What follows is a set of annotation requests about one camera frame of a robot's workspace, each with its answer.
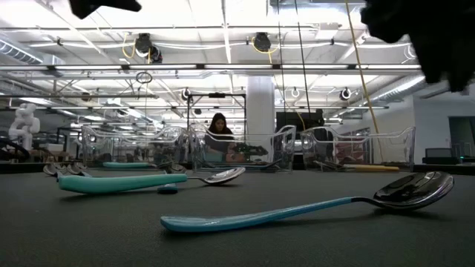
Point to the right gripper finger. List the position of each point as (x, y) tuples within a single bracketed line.
[(449, 66)]

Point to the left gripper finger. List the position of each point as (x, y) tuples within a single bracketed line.
[(118, 3), (83, 9)]

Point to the small desk monitor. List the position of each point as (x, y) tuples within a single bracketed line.
[(439, 153)]

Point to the dark desk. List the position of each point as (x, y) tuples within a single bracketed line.
[(445, 161)]

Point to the clear plastic bin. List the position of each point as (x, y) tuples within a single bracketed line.
[(111, 148), (371, 148), (252, 137)]

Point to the white humanoid robot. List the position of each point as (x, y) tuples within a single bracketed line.
[(24, 122)]

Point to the overhead light bar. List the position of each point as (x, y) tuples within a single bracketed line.
[(237, 67)]

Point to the seated person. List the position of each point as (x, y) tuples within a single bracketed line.
[(219, 124)]

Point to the black monitor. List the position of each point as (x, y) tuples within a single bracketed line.
[(297, 120)]

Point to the white pillar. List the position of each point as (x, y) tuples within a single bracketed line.
[(261, 111)]

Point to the black table mat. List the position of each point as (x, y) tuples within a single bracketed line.
[(237, 256)]

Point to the grey metal rail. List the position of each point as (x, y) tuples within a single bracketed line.
[(74, 96)]

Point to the black metal frame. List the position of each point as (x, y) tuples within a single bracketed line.
[(217, 95)]

